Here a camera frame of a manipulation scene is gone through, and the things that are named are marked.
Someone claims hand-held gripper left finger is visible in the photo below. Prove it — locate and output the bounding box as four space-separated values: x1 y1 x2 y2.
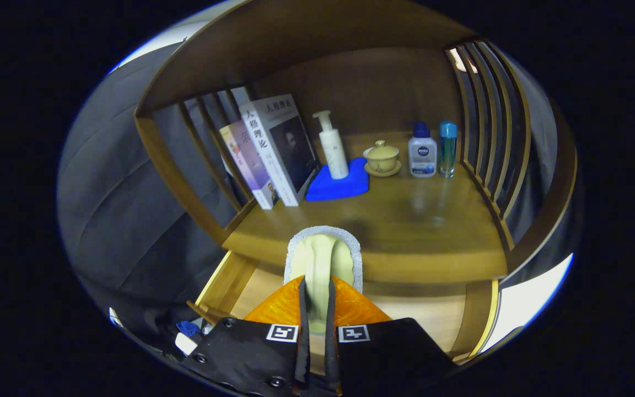
180 276 310 397

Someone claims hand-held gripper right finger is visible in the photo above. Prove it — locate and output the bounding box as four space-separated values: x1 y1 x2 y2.
325 276 459 396

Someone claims wooden drawer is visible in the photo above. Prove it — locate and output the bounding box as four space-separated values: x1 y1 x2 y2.
188 251 500 366

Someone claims green scrub brush grey pad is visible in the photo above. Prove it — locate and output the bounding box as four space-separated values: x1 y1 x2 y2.
283 225 363 335

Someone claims wooden countertop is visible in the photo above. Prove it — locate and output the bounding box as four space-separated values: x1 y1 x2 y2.
223 131 509 285

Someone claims wooden cabinet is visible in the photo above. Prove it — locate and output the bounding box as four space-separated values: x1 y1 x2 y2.
134 0 578 287

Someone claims white board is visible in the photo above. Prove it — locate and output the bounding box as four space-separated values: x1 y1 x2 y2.
480 253 574 353

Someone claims blue folded cloth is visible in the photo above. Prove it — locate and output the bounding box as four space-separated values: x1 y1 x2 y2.
305 157 370 202

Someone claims purple book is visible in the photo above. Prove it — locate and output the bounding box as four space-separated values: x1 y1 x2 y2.
219 120 280 211

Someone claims yellow lidded teacup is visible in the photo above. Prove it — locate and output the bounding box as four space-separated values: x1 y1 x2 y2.
363 140 402 178

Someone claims white bottle with blue cap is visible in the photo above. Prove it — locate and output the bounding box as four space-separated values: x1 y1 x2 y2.
408 122 438 178

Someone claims white book with portrait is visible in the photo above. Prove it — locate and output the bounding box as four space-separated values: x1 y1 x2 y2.
239 94 320 207

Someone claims teal slim bottle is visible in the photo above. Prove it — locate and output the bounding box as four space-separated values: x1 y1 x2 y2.
439 121 458 178

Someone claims white pump bottle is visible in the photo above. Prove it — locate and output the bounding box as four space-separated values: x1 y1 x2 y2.
313 110 349 180

